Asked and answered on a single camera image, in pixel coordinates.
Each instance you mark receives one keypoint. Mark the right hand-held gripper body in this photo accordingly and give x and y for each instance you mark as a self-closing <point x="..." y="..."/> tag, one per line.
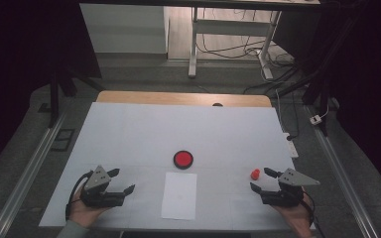
<point x="291" y="191"/>

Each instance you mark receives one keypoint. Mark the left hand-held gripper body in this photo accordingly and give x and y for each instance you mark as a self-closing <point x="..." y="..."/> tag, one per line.
<point x="96" y="180"/>

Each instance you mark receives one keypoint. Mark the orange stamp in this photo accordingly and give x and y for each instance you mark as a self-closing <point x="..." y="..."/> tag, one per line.
<point x="255" y="174"/>

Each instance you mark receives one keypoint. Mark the round red ink pad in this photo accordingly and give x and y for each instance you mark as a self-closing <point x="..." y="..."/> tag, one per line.
<point x="183" y="159"/>

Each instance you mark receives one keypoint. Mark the person's right hand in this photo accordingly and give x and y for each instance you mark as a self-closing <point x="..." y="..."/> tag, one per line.
<point x="294" y="218"/>

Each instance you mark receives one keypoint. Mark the person's left hand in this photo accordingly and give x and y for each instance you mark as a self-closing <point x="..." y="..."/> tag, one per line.
<point x="84" y="213"/>

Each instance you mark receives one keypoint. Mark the white power strip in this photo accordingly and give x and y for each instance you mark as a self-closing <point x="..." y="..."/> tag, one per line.
<point x="292" y="147"/>

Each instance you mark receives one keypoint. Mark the small white paper sheet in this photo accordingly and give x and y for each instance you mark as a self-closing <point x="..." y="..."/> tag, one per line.
<point x="179" y="196"/>

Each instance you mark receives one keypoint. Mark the black floor plate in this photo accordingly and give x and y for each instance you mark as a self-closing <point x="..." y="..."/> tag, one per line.
<point x="63" y="139"/>

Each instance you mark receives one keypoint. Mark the dark table grommet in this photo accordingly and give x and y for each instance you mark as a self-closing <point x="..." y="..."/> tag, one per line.
<point x="217" y="104"/>

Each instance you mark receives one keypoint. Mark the black stand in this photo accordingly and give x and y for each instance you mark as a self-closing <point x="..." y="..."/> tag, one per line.
<point x="320" y="82"/>
<point x="54" y="99"/>

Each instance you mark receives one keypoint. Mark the wooden table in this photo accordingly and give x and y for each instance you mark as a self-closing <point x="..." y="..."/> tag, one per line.
<point x="178" y="98"/>

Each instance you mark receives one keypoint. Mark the white cabinet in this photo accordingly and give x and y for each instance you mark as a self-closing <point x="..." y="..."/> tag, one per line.
<point x="125" y="29"/>

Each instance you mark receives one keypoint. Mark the dark curtain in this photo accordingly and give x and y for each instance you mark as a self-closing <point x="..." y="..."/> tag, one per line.
<point x="20" y="49"/>
<point x="370" y="66"/>

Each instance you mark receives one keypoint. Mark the aluminium rail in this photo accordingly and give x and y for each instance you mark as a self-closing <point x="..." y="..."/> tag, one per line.
<point x="29" y="172"/>
<point x="340" y="172"/>

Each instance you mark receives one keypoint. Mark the white desk frame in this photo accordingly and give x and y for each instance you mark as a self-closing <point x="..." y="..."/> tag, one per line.
<point x="231" y="28"/>

